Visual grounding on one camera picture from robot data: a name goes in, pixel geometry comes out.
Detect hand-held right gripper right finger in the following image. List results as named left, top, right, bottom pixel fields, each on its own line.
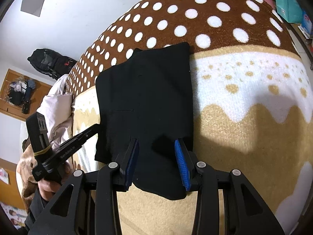
left=174, top=139, right=285, bottom=235

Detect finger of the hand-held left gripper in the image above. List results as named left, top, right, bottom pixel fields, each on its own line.
left=55, top=124, right=101, bottom=158

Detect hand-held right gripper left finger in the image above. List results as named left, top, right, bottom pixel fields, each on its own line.
left=29, top=138, right=140, bottom=235

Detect black pants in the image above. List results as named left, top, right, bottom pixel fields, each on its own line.
left=94, top=42, right=195, bottom=200

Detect person's left forearm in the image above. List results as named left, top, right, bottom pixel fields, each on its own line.
left=24, top=188, right=53, bottom=235

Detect person's left hand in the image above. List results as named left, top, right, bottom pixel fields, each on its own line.
left=39, top=171, right=71, bottom=200

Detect pale pink quilt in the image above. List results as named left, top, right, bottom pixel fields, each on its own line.
left=39, top=75, right=74, bottom=150

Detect brown plush cloth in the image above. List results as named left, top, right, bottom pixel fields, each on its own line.
left=17, top=143, right=49, bottom=199

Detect wooden door with hung clothes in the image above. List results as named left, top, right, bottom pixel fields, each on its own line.
left=0, top=69, right=53, bottom=121

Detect black backpack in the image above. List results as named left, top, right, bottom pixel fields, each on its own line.
left=27, top=48, right=77, bottom=80

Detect brown polka-dot fleece blanket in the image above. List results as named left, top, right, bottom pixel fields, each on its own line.
left=68, top=0, right=312, bottom=235

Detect blue carton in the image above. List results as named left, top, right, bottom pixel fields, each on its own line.
left=301, top=11, right=313, bottom=39

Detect teal paper shopping bag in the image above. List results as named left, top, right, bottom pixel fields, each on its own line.
left=270, top=0, right=304, bottom=24

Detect wall poster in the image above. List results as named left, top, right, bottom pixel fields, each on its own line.
left=0, top=201, right=29, bottom=231

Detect grey wall panel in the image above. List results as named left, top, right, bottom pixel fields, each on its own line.
left=21, top=0, right=48, bottom=17

